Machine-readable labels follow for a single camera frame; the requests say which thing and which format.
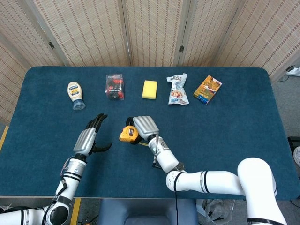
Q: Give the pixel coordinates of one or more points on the mayonnaise squeeze bottle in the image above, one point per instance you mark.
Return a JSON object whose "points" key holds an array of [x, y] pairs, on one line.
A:
{"points": [[75, 92]]}

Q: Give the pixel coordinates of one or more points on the white power strip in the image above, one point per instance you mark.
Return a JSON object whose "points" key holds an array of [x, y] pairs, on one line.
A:
{"points": [[293, 71]]}

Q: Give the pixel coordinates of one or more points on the crumpled plastic bag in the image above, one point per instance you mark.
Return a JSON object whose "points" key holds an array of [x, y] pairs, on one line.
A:
{"points": [[214, 208]]}

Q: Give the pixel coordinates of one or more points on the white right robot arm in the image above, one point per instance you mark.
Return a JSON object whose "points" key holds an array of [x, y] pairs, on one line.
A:
{"points": [[211, 178]]}

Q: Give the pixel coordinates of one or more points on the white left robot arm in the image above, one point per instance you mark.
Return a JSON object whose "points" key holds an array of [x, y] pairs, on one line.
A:
{"points": [[65, 178]]}

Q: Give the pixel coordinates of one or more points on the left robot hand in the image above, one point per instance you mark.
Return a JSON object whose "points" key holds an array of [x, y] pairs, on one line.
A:
{"points": [[87, 139]]}

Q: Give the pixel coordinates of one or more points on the blue chair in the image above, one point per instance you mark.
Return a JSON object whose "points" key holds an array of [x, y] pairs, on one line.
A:
{"points": [[147, 212]]}

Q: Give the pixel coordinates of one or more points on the yellow sponge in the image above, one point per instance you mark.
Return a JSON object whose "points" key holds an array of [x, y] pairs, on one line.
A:
{"points": [[150, 89]]}

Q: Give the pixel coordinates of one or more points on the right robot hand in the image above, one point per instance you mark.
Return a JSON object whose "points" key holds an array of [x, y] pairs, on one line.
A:
{"points": [[145, 127]]}

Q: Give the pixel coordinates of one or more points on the woven folding screen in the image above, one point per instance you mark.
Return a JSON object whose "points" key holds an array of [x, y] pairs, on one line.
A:
{"points": [[150, 32]]}

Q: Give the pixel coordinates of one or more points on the blue table cloth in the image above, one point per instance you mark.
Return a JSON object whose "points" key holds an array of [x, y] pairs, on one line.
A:
{"points": [[211, 140]]}

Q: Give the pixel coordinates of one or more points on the yellow floor tape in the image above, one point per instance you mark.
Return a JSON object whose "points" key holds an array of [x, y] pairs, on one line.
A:
{"points": [[75, 211]]}

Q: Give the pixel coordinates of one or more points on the orange and blue carton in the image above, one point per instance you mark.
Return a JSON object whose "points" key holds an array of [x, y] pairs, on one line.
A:
{"points": [[207, 90]]}

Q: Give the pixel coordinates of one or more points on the clear box of binder clips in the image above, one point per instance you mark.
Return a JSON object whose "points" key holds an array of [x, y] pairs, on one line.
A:
{"points": [[114, 87]]}

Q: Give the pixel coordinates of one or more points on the white snack bag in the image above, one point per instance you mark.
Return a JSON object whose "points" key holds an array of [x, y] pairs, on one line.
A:
{"points": [[177, 91]]}

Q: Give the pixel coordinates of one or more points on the yellow tape measure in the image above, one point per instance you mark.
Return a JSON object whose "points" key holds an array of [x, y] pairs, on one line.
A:
{"points": [[128, 133]]}

